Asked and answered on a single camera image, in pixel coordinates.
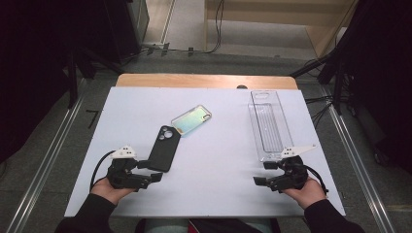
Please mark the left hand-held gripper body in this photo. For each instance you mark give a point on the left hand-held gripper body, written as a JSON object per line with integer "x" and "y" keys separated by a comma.
{"x": 123, "y": 176}

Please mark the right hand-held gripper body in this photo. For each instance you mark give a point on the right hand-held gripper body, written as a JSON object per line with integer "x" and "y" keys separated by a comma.
{"x": 291, "y": 176}

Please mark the black phone case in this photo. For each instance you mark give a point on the black phone case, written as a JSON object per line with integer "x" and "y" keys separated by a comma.
{"x": 163, "y": 152}

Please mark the clear plastic container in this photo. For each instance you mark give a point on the clear plastic container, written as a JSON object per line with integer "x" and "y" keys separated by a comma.
{"x": 268, "y": 126}

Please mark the iridescent phone case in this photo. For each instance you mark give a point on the iridescent phone case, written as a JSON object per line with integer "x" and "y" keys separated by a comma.
{"x": 191, "y": 120}

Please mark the person's left hand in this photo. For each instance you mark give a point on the person's left hand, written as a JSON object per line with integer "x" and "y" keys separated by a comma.
{"x": 108, "y": 192}

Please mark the person's right hand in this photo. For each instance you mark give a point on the person's right hand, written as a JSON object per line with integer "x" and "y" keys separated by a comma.
{"x": 307, "y": 194}

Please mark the small dark round knob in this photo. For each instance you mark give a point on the small dark round knob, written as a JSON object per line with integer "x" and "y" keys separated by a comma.
{"x": 242, "y": 86}

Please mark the black caster wheel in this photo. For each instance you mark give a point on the black caster wheel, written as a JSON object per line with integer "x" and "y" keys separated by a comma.
{"x": 381, "y": 157}

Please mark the wooden table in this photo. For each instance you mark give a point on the wooden table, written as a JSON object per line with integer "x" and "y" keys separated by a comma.
{"x": 194, "y": 81}

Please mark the black metal stand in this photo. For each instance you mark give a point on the black metal stand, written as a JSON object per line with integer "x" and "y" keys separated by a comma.
{"x": 73, "y": 81}
{"x": 336, "y": 64}

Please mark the black curtain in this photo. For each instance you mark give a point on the black curtain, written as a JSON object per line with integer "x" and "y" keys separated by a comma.
{"x": 39, "y": 64}
{"x": 385, "y": 81}

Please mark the dark cabinet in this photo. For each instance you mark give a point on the dark cabinet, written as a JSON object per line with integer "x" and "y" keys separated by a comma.
{"x": 126, "y": 26}

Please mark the light wooden shelf unit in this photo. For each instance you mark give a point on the light wooden shelf unit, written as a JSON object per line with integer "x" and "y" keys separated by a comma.
{"x": 275, "y": 16}

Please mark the metal floor rail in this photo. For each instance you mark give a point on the metal floor rail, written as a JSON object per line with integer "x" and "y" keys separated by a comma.
{"x": 48, "y": 161}
{"x": 359, "y": 161}

